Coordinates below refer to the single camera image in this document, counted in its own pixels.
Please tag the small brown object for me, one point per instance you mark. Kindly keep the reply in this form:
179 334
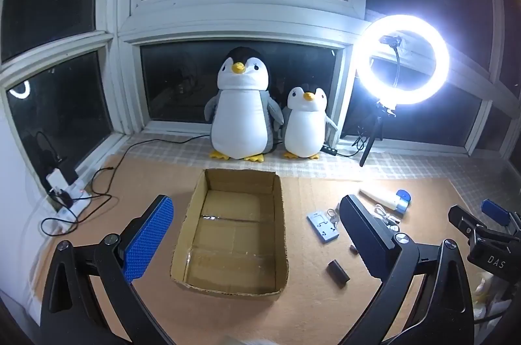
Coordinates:
354 249

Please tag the large penguin plush toy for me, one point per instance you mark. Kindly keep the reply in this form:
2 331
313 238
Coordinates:
240 117

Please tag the white plug charger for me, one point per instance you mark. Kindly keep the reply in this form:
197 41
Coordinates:
56 182

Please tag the white window frame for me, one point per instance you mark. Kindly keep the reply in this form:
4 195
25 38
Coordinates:
244 17

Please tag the checked cloth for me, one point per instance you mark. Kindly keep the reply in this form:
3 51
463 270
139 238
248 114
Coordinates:
407 166

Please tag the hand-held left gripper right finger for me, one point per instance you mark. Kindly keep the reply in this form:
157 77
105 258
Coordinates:
366 237

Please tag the cardboard box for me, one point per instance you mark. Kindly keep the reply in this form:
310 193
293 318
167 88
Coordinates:
232 239

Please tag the white sunscreen tube blue cap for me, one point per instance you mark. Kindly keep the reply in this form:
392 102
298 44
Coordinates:
380 196

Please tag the round blue disc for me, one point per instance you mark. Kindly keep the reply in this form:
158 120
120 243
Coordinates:
403 194

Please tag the black plug charger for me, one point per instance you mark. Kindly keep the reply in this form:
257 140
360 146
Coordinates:
67 172

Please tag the small penguin plush toy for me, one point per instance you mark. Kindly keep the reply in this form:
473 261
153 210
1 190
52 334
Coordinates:
303 125

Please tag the white power adapter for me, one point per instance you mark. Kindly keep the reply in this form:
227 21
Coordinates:
323 227

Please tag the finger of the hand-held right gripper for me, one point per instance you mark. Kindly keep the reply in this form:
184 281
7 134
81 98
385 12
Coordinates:
494 211
466 223

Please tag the white power strip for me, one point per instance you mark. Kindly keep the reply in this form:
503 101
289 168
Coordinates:
75 202

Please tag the black power strip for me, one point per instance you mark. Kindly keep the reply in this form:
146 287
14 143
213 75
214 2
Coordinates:
329 150

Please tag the black tripod stand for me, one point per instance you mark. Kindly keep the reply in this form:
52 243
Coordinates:
372 133

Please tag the small black block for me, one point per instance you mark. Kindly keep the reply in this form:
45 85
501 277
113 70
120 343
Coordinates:
338 274

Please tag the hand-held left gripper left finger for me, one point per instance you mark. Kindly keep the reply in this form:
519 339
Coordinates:
148 239

